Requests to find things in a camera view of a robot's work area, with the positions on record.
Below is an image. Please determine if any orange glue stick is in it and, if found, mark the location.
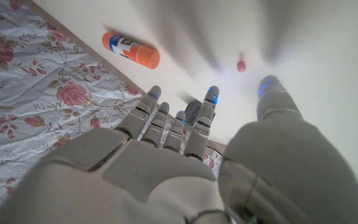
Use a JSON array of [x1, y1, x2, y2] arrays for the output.
[[101, 31, 161, 70]]

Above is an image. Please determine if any red push pin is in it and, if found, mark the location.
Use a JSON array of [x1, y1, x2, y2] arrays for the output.
[[236, 52, 247, 73]]

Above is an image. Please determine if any cream foam board mat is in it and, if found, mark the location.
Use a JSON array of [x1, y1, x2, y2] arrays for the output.
[[31, 0, 358, 194]]

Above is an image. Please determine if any floral backdrop cloth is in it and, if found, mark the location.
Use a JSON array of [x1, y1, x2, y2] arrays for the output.
[[0, 0, 223, 215]]

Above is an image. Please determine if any white power strip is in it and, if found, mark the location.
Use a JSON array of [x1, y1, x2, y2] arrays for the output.
[[204, 146, 224, 162]]

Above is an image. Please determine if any dark grey block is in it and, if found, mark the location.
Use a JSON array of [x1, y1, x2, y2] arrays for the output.
[[184, 99, 216, 127]]

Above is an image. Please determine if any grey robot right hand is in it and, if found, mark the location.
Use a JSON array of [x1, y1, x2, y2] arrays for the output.
[[0, 74, 358, 224]]

